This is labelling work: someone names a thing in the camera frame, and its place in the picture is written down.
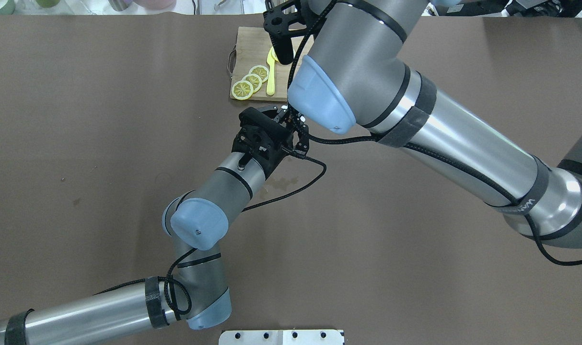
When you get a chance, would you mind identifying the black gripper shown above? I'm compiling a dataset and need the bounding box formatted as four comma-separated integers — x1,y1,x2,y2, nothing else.
260,106,310,155
263,0,330,65

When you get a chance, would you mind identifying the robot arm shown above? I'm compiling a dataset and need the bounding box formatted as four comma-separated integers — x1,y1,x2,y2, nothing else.
263,0,582,249
0,106,309,345

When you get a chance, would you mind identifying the lemon slice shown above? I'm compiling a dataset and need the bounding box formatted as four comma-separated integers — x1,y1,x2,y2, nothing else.
230,80,255,101
249,65,270,83
242,73,263,94

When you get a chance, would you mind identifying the yellow plastic knife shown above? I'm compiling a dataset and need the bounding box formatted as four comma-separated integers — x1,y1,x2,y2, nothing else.
266,46,278,96

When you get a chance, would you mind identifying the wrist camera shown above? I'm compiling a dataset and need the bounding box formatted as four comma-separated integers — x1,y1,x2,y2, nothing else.
232,107,294,179

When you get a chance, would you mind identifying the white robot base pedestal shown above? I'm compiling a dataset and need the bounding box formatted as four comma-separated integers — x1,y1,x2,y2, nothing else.
218,329,346,345

